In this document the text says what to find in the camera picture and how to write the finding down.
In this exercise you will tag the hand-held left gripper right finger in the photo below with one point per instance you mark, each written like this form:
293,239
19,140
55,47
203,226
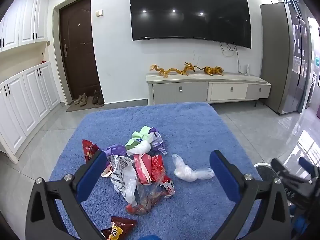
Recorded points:
223,175

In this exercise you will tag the brown entrance door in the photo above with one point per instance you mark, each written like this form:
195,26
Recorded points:
80,50

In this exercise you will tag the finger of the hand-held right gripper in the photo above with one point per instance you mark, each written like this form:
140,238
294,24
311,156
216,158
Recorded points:
287,173
308,163

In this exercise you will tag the black wall television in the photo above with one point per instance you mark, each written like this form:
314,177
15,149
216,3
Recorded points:
190,12

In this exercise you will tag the clear white plastic bag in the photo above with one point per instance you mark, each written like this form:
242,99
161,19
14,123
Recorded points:
185,172

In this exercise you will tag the white power strip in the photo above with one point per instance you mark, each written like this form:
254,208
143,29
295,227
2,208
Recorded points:
247,70

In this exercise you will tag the beige light switch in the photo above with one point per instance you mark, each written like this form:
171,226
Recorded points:
99,13

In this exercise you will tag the dark brown shoe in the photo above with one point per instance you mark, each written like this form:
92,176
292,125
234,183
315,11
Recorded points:
95,98
100,97

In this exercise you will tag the purple white wrapper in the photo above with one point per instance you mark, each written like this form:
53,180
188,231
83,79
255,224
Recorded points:
157,140

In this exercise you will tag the red foil packet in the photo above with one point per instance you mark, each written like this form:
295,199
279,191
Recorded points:
147,167

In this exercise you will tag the golden tiger figurine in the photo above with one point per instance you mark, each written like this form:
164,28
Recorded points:
212,70

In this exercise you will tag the golden dragon figurine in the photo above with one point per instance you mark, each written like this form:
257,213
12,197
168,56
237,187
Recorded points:
172,70

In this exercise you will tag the white tissue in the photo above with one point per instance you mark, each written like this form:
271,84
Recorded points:
140,148

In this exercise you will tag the blue fuzzy blanket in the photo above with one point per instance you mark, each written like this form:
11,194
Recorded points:
195,130

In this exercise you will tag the white rimmed trash can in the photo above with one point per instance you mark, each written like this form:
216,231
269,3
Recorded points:
261,165

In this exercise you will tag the grey refrigerator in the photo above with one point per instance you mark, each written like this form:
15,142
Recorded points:
277,55

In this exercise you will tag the tan shoe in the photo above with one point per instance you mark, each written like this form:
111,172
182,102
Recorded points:
84,99
77,100

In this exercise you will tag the white washing machine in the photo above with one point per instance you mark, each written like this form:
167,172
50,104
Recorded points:
311,87

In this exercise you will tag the printed white plastic bag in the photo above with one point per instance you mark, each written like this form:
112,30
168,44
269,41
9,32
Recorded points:
120,170

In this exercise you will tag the white lower cabinets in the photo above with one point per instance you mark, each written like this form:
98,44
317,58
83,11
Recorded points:
27,100

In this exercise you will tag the white grey television stand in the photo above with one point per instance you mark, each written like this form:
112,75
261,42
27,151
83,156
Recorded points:
180,90

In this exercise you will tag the green wall sign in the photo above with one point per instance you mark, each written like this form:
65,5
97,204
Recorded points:
317,62

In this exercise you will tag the dark red snack packet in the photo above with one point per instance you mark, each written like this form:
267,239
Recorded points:
117,227

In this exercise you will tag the white cabinets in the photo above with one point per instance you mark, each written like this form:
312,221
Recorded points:
27,100
25,20

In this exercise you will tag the green white wrapper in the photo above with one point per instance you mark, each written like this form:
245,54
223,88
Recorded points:
136,137

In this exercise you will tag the brown doormat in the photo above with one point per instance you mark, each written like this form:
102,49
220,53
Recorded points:
75,108

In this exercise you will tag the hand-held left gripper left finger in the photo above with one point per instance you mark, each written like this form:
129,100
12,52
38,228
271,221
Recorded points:
91,175

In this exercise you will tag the clear bag with red scraps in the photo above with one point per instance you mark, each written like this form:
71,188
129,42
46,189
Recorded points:
150,197

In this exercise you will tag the white upper cabinets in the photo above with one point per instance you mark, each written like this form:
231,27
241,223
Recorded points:
25,20

